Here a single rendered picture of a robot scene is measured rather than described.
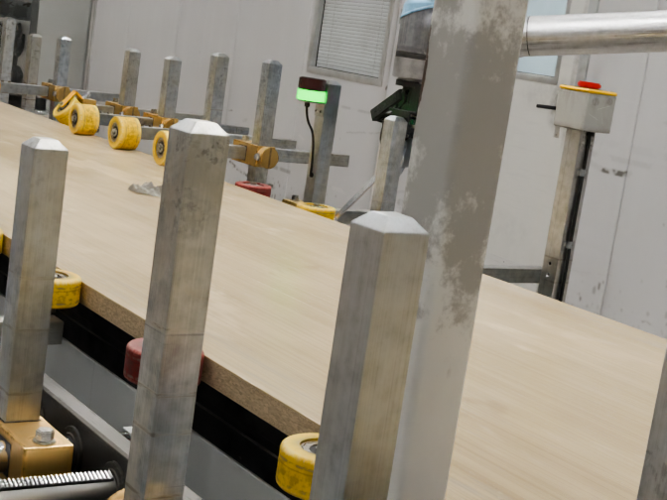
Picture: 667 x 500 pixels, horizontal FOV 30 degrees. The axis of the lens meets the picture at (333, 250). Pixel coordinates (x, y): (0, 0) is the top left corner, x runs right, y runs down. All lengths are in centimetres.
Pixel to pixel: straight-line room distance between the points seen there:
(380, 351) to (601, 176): 513
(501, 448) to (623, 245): 461
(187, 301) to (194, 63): 864
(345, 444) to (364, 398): 3
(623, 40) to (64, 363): 144
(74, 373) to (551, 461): 74
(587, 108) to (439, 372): 125
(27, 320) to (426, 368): 49
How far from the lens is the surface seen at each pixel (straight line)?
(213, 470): 135
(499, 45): 87
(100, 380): 159
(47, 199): 123
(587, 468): 114
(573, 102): 213
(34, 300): 124
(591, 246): 588
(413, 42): 260
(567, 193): 214
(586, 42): 267
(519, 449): 116
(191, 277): 96
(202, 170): 95
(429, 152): 88
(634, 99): 576
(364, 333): 74
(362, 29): 765
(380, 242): 73
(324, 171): 274
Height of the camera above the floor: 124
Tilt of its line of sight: 10 degrees down
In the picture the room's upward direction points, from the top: 8 degrees clockwise
